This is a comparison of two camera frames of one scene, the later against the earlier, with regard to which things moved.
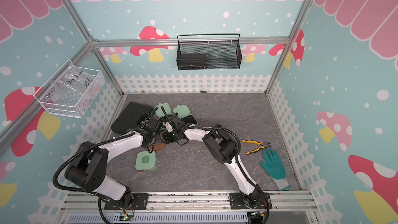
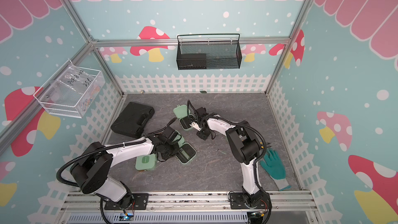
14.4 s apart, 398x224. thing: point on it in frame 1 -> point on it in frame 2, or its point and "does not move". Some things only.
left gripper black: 159,137 -> 176,151
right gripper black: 165,136 -> 201,136
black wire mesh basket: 211,51 does not move
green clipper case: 184,112 does not move
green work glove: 276,168 does not move
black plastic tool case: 133,116 does not move
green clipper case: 145,161 does not move
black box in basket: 192,61 does not move
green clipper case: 167,108 -> 187,151
